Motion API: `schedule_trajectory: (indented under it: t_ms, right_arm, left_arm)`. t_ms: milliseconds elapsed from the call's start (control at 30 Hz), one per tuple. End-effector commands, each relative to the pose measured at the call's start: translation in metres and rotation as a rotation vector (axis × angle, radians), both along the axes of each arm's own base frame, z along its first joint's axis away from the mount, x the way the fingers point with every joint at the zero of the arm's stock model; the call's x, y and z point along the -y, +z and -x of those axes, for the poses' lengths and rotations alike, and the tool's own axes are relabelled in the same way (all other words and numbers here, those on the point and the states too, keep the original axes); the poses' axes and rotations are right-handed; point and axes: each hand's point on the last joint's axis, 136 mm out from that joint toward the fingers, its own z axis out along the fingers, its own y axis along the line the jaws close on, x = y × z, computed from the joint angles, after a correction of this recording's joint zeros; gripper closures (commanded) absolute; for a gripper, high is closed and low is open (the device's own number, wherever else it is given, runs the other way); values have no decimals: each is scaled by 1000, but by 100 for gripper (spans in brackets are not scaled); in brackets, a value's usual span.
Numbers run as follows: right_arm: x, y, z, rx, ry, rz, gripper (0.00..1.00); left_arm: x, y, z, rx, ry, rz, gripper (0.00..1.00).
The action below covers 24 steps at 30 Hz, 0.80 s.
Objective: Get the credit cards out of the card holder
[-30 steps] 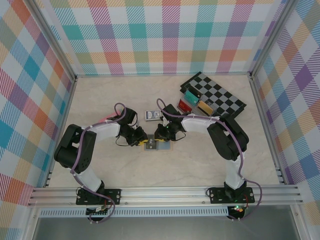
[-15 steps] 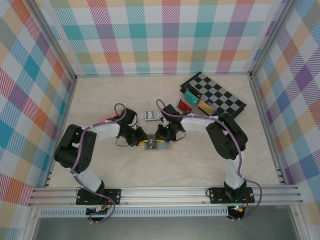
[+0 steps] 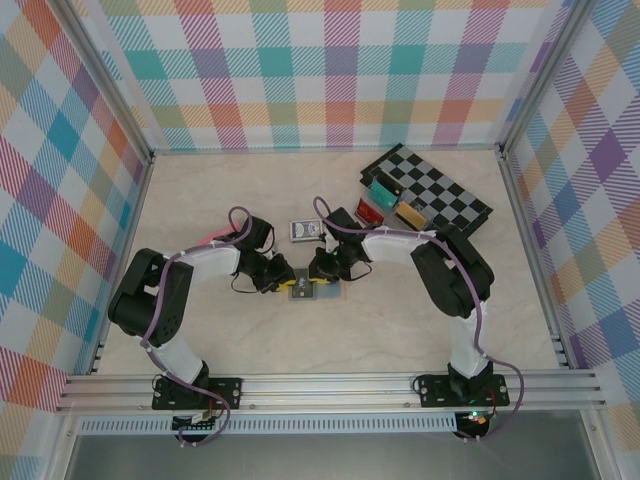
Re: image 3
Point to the beige leather card holder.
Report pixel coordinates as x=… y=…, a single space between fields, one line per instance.
x=332 y=292

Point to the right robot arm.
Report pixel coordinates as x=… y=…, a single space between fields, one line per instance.
x=450 y=280

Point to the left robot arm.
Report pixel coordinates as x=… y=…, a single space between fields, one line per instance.
x=150 y=300

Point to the blue playing card box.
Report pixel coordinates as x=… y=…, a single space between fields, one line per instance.
x=305 y=231

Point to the red gold-print credit card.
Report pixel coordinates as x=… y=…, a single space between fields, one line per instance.
x=368 y=211

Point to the clear acrylic card stand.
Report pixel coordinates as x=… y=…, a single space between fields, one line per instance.
x=387 y=220

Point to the teal credit card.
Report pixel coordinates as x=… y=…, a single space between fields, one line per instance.
x=384 y=194

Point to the gold credit card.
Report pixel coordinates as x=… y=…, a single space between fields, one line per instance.
x=410 y=216

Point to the pink and yellow plastic item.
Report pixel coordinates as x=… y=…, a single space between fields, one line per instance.
x=217 y=236

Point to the black grey checkerboard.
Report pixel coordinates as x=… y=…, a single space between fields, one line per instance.
x=435 y=185

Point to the small circuit board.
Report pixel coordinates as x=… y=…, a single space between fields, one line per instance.
x=476 y=419
x=197 y=424

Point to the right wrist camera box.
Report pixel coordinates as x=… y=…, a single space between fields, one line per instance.
x=328 y=243

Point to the aluminium mounting rail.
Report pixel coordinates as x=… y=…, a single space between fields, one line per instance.
x=325 y=392

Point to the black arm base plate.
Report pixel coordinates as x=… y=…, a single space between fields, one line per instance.
x=225 y=392
x=435 y=392

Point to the aluminium frame cross rail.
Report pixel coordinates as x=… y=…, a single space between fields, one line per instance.
x=300 y=149

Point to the aluminium frame side rail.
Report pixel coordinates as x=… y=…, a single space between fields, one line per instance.
x=125 y=240
x=535 y=260

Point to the aluminium frame post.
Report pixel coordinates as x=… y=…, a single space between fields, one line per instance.
x=107 y=82
x=542 y=82

